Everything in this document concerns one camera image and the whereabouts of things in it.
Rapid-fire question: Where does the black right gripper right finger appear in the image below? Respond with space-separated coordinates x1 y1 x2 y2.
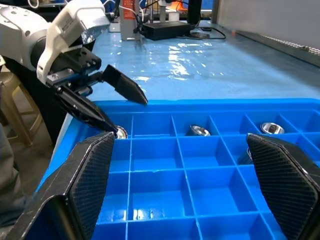
246 133 320 240

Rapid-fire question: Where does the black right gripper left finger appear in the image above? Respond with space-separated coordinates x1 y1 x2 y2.
4 131 116 240

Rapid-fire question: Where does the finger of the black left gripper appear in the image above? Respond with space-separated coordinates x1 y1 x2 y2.
53 84 118 133
102 64 149 105

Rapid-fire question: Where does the shiny metal roller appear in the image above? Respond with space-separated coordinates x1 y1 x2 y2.
113 125 129 140
259 121 286 135
185 124 212 137

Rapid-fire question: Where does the blue compartment tray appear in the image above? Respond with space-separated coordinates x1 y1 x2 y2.
37 98 320 240

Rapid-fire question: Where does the beige plastic stool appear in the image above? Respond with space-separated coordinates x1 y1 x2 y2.
0 72 43 147

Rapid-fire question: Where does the grey box with orange label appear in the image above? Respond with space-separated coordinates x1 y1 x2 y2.
119 0 141 41

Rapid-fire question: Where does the black power adapter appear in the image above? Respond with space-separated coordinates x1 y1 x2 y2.
143 21 192 41

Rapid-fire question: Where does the grey trouser leg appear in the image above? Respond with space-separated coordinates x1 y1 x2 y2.
0 124 28 228

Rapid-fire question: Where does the black monitor stand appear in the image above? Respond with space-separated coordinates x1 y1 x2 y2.
187 0 211 40

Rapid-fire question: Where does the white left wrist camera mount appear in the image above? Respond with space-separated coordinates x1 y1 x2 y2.
36 0 111 85

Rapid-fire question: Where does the black cable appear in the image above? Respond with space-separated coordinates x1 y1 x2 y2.
176 24 227 41

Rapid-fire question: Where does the aluminium frame rail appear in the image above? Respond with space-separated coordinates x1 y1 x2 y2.
234 29 320 68

